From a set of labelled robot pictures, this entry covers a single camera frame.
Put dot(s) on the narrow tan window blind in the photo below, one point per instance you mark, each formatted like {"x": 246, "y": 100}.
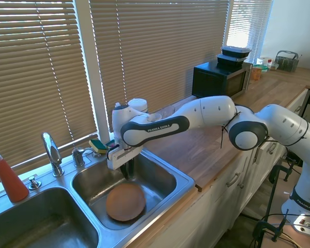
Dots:
{"x": 248, "y": 25}

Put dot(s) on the small black clamp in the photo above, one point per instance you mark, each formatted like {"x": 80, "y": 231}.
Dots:
{"x": 284, "y": 169}

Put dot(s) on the large black clamp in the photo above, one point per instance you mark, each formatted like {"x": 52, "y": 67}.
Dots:
{"x": 271, "y": 227}

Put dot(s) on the wide tan window blind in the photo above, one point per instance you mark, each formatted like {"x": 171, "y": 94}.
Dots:
{"x": 36, "y": 77}

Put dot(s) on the orange plate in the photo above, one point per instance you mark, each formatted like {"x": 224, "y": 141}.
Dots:
{"x": 126, "y": 202}

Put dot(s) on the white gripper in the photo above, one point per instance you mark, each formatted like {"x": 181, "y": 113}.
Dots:
{"x": 118, "y": 158}

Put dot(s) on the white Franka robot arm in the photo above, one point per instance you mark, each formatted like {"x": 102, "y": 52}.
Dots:
{"x": 209, "y": 111}

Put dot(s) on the black microwave oven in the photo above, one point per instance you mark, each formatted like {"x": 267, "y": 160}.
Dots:
{"x": 211, "y": 80}

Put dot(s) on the red spray bottle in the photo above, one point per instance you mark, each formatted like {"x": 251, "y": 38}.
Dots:
{"x": 11, "y": 180}

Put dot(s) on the white kitchen cabinets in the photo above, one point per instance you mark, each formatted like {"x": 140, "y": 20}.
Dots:
{"x": 222, "y": 206}

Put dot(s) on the white box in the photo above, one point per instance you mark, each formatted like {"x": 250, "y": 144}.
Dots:
{"x": 264, "y": 60}

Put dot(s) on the chrome sink knob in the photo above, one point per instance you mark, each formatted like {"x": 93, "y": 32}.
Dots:
{"x": 34, "y": 183}

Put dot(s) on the stainless steel double sink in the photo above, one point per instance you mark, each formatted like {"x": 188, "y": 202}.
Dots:
{"x": 160, "y": 180}

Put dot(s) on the chrome faucet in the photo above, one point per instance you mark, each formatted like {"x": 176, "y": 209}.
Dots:
{"x": 51, "y": 152}

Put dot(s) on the clear dish soap bottle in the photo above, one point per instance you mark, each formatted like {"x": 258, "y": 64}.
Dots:
{"x": 117, "y": 105}

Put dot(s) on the white wipes canister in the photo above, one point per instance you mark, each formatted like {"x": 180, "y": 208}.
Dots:
{"x": 138, "y": 103}

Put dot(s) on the clear container green lid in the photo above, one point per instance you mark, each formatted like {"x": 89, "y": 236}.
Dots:
{"x": 262, "y": 67}

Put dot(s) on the yellow green sponge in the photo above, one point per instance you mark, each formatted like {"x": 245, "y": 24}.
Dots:
{"x": 98, "y": 146}
{"x": 109, "y": 144}

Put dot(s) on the medium tan window blind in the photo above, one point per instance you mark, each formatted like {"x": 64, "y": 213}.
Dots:
{"x": 157, "y": 51}

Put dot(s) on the orange box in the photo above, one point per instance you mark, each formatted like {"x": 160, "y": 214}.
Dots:
{"x": 256, "y": 74}

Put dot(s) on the small black food container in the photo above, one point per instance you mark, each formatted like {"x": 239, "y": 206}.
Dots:
{"x": 235, "y": 51}

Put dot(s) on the large black food container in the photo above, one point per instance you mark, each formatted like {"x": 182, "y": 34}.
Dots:
{"x": 230, "y": 62}

